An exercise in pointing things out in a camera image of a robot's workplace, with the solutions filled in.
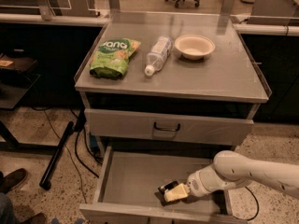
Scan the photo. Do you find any dark side table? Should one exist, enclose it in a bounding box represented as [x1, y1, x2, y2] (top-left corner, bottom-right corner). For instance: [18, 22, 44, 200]
[0, 67, 39, 149]

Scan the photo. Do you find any white counter ledge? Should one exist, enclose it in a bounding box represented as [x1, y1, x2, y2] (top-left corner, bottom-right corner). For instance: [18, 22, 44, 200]
[0, 13, 109, 27]

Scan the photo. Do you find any black rxbar chocolate bar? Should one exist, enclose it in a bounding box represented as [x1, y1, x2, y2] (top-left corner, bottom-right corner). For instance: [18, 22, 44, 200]
[158, 180, 178, 195]

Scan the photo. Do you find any green snack bag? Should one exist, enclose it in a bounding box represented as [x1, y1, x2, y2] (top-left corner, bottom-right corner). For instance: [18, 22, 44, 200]
[90, 38, 141, 78]

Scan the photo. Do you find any black drawer handle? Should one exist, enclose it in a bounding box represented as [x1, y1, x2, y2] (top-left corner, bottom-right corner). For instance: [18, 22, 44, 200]
[153, 122, 180, 133]

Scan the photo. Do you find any closed top drawer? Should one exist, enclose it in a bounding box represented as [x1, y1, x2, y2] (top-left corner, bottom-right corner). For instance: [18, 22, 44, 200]
[85, 108, 253, 146]

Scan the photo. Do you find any black floor cable left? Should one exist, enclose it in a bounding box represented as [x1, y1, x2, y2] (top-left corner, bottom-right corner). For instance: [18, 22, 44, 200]
[31, 105, 104, 203]

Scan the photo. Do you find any grey metal drawer cabinet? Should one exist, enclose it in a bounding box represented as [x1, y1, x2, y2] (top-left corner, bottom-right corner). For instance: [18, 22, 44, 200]
[74, 10, 273, 224]

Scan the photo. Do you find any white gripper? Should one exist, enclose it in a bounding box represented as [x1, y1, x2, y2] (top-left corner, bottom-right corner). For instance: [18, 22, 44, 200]
[164, 168, 219, 203]

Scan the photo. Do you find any black floor cable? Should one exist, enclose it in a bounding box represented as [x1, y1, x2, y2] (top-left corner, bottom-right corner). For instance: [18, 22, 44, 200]
[31, 105, 104, 203]
[233, 186, 260, 222]

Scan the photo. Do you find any brown shoe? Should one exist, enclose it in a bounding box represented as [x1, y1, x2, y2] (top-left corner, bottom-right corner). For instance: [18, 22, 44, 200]
[0, 168, 28, 194]
[21, 213, 47, 224]

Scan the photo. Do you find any open middle drawer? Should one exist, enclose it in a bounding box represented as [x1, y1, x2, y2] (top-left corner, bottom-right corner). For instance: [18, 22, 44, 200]
[79, 147, 247, 224]

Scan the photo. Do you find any clear plastic water bottle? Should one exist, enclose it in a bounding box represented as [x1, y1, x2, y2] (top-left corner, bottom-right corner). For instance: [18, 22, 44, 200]
[144, 35, 173, 77]

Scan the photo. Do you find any black metal stand leg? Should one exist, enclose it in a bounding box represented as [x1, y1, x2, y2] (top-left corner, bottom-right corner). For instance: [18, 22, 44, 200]
[39, 121, 74, 190]

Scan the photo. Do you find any blue jeans leg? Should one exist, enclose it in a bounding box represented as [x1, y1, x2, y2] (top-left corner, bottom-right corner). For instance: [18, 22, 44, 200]
[0, 193, 16, 224]

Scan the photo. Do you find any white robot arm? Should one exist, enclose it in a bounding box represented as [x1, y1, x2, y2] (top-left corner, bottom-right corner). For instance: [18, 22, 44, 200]
[159, 150, 299, 203]

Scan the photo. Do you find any white paper bowl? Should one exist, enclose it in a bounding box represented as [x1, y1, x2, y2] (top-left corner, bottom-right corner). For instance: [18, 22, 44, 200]
[175, 35, 216, 61]

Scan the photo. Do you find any black floor cable right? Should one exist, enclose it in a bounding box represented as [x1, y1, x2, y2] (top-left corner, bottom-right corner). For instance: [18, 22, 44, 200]
[233, 186, 260, 222]

